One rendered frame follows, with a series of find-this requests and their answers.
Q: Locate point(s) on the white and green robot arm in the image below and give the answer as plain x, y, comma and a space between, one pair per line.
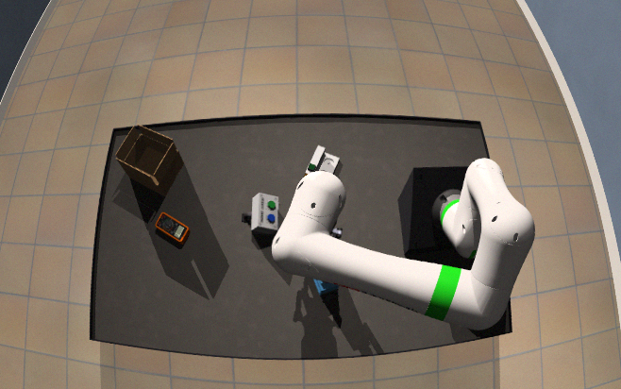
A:
474, 299

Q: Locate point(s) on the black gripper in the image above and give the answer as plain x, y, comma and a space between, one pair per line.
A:
337, 233

